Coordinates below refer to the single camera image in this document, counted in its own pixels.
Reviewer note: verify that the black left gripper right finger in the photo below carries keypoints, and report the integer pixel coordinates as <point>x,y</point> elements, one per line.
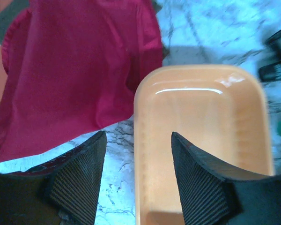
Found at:
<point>214,192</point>

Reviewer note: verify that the red cloth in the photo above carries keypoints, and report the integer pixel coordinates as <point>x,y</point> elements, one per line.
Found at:
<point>73,67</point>

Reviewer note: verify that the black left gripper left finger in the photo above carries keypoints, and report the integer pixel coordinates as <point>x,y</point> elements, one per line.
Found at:
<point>69,183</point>

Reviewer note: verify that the brown felt cloth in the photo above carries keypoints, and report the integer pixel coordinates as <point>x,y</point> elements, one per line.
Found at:
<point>9,9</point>

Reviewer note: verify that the orange storage basket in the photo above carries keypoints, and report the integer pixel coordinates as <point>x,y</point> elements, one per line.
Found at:
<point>219,108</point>

